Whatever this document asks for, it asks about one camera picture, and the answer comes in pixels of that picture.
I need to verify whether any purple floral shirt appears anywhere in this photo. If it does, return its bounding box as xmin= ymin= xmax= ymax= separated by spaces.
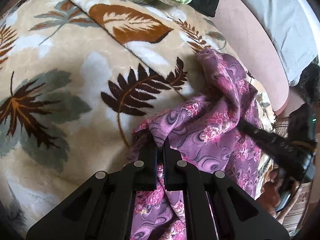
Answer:
xmin=130 ymin=48 xmax=276 ymax=239

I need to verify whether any person's right hand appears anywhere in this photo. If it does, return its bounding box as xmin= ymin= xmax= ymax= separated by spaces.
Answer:
xmin=256 ymin=168 xmax=300 ymax=225

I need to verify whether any striped brown quilt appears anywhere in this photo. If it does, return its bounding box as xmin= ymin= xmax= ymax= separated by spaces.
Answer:
xmin=272 ymin=119 xmax=316 ymax=233

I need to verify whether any pink bolster cushion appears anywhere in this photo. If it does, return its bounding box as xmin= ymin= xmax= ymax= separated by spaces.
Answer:
xmin=212 ymin=0 xmax=289 ymax=115

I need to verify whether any grey pillow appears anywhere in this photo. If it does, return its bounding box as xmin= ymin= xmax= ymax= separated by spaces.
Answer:
xmin=241 ymin=0 xmax=319 ymax=86

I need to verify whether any beige leaf-pattern blanket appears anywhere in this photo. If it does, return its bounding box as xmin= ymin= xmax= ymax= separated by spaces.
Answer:
xmin=0 ymin=0 xmax=278 ymax=238

